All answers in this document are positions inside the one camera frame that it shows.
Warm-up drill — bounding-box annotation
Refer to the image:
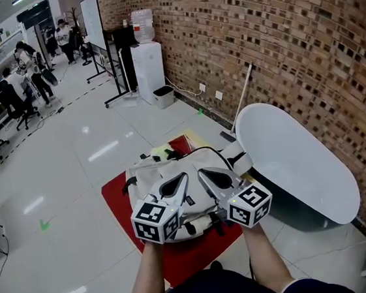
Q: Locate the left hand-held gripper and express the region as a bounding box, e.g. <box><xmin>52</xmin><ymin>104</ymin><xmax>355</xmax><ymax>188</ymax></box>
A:
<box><xmin>126</xmin><ymin>171</ymin><xmax>197</xmax><ymax>248</ymax></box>

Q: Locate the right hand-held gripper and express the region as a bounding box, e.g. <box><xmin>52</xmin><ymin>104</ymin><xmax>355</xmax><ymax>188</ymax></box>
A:
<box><xmin>197</xmin><ymin>160</ymin><xmax>276</xmax><ymax>234</ymax></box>

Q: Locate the beige backpack bag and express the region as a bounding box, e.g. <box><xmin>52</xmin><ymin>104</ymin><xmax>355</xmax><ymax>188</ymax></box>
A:
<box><xmin>117</xmin><ymin>139</ymin><xmax>263</xmax><ymax>248</ymax></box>

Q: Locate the person's left forearm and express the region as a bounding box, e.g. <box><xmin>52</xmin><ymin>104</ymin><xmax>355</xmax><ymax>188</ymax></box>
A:
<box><xmin>119</xmin><ymin>238</ymin><xmax>170</xmax><ymax>293</ymax></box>

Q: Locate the person's right forearm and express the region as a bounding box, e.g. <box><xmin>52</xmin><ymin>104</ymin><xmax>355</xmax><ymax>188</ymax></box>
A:
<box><xmin>241</xmin><ymin>218</ymin><xmax>297</xmax><ymax>293</ymax></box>

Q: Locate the red floor mat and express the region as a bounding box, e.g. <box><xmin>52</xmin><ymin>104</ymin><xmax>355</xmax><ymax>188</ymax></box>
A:
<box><xmin>96</xmin><ymin>129</ymin><xmax>251</xmax><ymax>293</ymax></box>

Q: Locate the white bathtub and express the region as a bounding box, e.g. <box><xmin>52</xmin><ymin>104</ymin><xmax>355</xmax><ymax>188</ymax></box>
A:
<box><xmin>232</xmin><ymin>92</ymin><xmax>365</xmax><ymax>238</ymax></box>

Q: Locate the green plush toy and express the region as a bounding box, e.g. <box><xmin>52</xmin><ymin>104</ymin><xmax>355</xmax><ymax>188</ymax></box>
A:
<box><xmin>149</xmin><ymin>144</ymin><xmax>179</xmax><ymax>162</ymax></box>

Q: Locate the person's dark shirt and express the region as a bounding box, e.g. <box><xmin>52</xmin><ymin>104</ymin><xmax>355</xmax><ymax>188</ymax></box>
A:
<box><xmin>92</xmin><ymin>245</ymin><xmax>358</xmax><ymax>293</ymax></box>

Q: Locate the white waste bin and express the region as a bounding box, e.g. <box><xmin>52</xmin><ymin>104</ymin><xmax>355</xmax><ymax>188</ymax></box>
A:
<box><xmin>151</xmin><ymin>85</ymin><xmax>177</xmax><ymax>111</ymax></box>

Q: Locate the white water dispenser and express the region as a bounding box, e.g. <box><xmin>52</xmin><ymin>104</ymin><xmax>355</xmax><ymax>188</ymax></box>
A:
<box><xmin>129</xmin><ymin>40</ymin><xmax>169</xmax><ymax>107</ymax></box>

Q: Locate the black cabinet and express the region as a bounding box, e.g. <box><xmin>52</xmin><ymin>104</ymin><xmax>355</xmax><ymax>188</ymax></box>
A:
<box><xmin>103</xmin><ymin>25</ymin><xmax>142</xmax><ymax>94</ymax></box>

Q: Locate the clear water dispenser bottle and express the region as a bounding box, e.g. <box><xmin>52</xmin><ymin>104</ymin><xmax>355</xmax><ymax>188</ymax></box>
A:
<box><xmin>129</xmin><ymin>8</ymin><xmax>157</xmax><ymax>46</ymax></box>

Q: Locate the rolling whiteboard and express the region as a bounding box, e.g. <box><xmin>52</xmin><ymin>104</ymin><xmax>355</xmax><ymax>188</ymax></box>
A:
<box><xmin>77</xmin><ymin>0</ymin><xmax>140</xmax><ymax>111</ymax></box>

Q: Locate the wooden coat rack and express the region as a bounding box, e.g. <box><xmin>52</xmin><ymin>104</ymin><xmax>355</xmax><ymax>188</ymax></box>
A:
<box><xmin>64</xmin><ymin>6</ymin><xmax>86</xmax><ymax>48</ymax></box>

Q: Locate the black cable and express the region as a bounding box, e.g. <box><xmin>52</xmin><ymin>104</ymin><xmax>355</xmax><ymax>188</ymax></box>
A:
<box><xmin>165</xmin><ymin>142</ymin><xmax>236</xmax><ymax>179</ymax></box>

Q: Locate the white-handled mop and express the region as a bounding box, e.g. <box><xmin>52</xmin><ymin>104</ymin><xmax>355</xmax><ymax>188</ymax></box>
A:
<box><xmin>211</xmin><ymin>62</ymin><xmax>262</xmax><ymax>145</ymax></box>

